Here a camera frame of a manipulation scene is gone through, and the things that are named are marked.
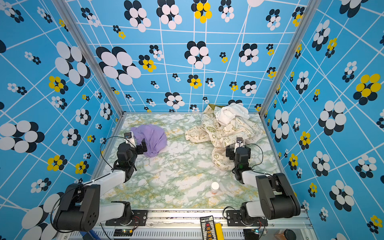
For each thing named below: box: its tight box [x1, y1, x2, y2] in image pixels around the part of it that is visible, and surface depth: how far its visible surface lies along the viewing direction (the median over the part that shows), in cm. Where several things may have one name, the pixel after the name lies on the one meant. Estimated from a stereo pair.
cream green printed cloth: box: [184, 104, 266, 171], surface depth 98 cm
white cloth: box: [215, 102, 250, 126], surface depth 103 cm
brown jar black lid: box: [274, 228, 297, 240], surface depth 63 cm
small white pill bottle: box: [211, 181, 220, 195], surface depth 79 cm
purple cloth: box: [130, 124, 167, 157], surface depth 101 cm
